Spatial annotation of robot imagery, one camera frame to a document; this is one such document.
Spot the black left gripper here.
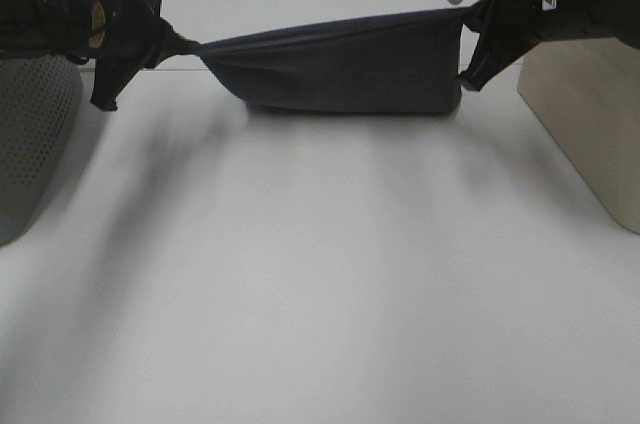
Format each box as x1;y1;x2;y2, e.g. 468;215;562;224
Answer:
91;0;175;111

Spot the dark grey towel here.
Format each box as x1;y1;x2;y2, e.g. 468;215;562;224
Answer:
187;7;474;115

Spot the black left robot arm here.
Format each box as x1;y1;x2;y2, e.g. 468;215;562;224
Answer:
1;0;182;112

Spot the grey basket with orange rim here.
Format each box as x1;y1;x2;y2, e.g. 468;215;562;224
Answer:
1;52;84;246

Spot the beige storage bin grey rim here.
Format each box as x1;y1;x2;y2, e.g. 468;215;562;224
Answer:
518;38;639;233

